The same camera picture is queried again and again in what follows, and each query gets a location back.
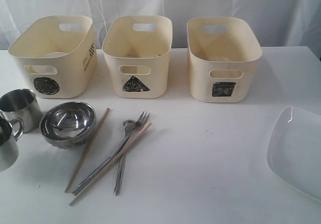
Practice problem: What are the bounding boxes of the wooden chopstick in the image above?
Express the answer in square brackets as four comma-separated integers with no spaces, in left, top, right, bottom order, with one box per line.
[64,108,110,193]
[69,122,152,206]

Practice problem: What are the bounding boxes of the steel bowls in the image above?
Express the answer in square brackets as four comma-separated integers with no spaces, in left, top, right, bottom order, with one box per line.
[39,101,97,149]

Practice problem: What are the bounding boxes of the steel mug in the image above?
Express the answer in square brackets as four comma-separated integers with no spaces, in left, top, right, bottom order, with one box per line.
[1,118,23,171]
[1,88,43,133]

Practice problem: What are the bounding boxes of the steel mug front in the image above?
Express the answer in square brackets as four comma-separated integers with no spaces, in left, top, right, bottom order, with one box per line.
[1,118,23,171]

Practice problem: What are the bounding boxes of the steel fork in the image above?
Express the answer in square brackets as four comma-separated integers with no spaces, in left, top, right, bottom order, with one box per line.
[72,112,150,196]

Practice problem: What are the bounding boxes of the steel spoon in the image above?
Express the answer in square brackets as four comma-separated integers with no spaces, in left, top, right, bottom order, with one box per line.
[114,120,135,196]

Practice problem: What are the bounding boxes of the cream bin triangle mark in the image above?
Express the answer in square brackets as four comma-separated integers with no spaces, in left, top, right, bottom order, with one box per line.
[102,16,173,98]

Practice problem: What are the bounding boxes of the cream bin square mark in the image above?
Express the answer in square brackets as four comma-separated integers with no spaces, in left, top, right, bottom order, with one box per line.
[187,17,263,103]

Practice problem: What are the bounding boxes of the cream bin circle mark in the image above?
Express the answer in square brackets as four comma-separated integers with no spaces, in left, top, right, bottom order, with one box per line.
[8,16,97,98]

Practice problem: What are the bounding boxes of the white square plate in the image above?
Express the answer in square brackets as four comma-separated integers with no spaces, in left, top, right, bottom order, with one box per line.
[266,106,320,202]

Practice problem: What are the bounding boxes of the white backdrop curtain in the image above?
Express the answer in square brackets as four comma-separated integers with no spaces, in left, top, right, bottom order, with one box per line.
[1,0,320,56]

